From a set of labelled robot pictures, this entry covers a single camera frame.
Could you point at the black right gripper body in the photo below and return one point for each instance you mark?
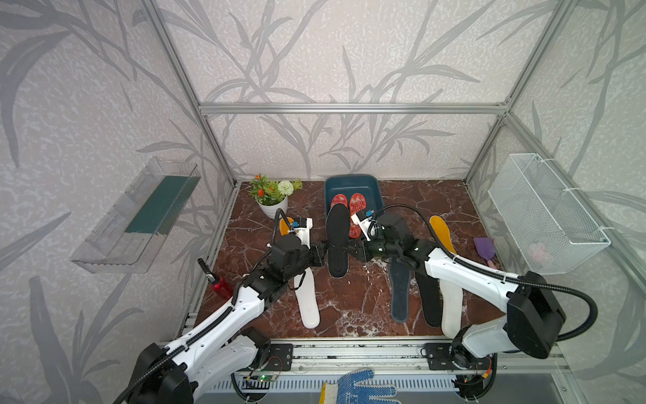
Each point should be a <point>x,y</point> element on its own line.
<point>378,248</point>

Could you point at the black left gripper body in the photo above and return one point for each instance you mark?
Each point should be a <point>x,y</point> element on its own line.
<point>308,258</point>

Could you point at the black insole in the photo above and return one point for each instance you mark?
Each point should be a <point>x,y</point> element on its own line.
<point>431,299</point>
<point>337,231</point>

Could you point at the red orange-edged insole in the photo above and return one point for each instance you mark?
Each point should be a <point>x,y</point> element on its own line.
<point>356,204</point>
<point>339,199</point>

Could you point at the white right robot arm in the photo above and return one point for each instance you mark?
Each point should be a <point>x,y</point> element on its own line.
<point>533,317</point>

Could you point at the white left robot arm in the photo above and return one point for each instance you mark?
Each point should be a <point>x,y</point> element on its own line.
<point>184,369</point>

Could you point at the teal plastic storage box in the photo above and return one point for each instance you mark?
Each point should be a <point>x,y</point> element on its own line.
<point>350,184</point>

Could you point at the yellow fuzzy insole left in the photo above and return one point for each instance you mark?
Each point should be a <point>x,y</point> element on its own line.
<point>285,226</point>

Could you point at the yellow fuzzy insole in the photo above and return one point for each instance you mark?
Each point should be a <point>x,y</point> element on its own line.
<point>285,226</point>
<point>442,233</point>

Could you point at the white insole left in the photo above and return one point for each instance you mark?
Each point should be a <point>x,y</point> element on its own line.
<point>305,292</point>

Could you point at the white insole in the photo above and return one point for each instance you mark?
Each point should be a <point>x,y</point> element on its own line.
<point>452,305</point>
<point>305,292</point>

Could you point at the yellow fuzzy insole right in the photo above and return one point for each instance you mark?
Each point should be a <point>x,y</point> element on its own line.
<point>442,233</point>

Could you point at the potted artificial plant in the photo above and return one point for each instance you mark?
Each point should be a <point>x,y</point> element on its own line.
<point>272,195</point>

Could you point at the white insole right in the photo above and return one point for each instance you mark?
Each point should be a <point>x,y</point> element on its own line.
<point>452,305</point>

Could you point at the blue white work glove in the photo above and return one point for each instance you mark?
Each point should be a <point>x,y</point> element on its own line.
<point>357,388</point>

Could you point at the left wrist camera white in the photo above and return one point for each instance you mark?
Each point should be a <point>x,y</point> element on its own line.
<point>301,227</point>

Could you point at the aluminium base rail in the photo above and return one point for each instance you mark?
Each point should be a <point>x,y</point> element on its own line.
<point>387,356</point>

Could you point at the white wire mesh basket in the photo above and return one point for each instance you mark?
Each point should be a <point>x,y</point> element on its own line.
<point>553,231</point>

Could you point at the clear acrylic wall shelf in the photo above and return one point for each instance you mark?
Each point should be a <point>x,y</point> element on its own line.
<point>132,233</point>

